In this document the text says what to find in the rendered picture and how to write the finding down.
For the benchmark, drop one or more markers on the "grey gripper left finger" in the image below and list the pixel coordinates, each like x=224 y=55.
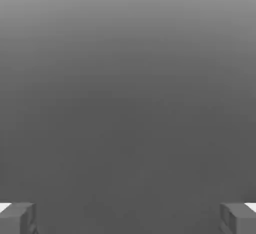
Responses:
x=16 y=219

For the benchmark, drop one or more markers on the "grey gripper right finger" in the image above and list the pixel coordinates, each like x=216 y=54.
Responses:
x=240 y=220

